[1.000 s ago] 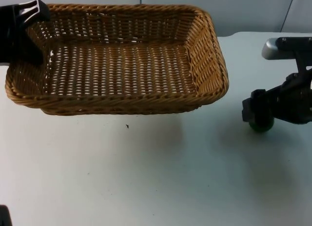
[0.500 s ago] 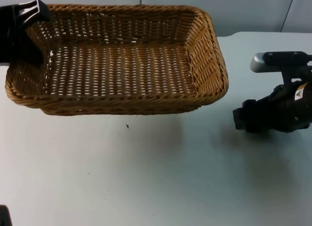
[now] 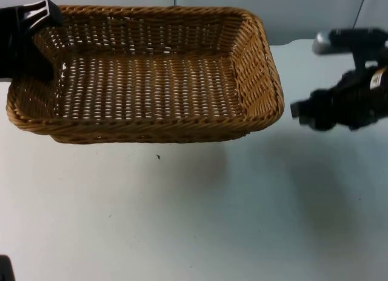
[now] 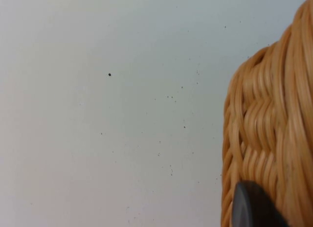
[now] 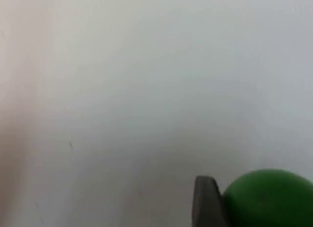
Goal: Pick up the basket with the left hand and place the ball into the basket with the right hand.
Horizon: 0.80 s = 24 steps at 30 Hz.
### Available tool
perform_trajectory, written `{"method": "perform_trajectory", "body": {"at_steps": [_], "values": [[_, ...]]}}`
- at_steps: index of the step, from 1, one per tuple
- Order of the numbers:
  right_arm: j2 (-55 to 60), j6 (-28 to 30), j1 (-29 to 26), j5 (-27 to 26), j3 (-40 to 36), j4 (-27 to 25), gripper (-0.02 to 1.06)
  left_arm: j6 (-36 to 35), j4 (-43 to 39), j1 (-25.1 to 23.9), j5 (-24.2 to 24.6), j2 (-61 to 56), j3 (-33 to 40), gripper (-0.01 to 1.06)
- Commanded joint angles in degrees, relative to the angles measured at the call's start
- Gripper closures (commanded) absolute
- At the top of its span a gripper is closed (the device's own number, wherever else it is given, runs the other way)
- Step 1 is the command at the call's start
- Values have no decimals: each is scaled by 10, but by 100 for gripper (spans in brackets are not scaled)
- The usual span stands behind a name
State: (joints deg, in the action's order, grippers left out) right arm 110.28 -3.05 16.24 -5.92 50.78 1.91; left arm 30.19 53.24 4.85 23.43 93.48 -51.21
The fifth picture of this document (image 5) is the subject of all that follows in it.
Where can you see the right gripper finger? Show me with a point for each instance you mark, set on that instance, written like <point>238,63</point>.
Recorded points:
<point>207,205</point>

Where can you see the green ball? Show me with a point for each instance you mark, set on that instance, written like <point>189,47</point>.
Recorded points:
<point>269,200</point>

